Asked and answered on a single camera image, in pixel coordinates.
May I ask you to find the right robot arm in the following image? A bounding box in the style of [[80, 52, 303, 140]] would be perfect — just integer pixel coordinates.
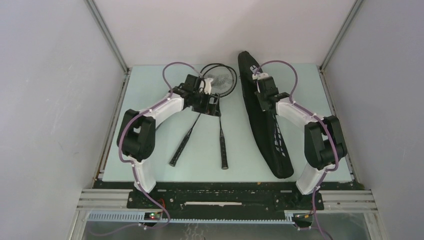
[[252, 73, 347, 209]]

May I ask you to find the left controller board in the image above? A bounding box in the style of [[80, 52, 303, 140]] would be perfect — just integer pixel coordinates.
[[143, 212, 162, 221]]

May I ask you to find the black racket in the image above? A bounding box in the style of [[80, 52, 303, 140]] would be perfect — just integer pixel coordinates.
[[200, 62, 237, 170], [168, 63, 237, 170]]

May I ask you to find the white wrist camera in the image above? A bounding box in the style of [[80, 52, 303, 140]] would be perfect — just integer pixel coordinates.
[[252, 72, 269, 81], [203, 77, 214, 95]]

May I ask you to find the left aluminium frame post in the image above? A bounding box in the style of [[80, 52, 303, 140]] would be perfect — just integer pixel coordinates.
[[84, 0, 130, 74]]

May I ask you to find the right controller board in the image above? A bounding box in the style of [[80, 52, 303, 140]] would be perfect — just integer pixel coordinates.
[[292, 214, 313, 222]]

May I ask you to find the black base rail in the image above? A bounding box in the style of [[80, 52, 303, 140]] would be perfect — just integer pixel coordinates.
[[93, 180, 361, 221]]

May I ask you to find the right aluminium frame post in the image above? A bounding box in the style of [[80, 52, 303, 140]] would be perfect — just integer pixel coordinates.
[[319, 0, 365, 72]]

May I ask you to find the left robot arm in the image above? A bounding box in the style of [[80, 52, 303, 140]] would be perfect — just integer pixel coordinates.
[[117, 74, 220, 208]]

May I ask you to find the black racket bag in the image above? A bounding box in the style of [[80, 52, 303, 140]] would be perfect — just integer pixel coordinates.
[[237, 51, 294, 179]]

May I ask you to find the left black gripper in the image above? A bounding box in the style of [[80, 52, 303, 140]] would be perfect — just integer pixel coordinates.
[[192, 90, 221, 117]]

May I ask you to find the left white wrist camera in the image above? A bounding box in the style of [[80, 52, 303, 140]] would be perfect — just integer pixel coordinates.
[[203, 77, 214, 95]]

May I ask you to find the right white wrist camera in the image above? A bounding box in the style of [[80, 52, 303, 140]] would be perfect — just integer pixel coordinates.
[[252, 72, 269, 81]]

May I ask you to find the aluminium frame post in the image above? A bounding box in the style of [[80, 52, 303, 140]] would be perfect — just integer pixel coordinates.
[[319, 0, 365, 72], [84, 0, 130, 74]]

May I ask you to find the controller board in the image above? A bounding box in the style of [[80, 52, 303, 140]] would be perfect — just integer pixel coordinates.
[[143, 212, 162, 221], [292, 214, 313, 222]]

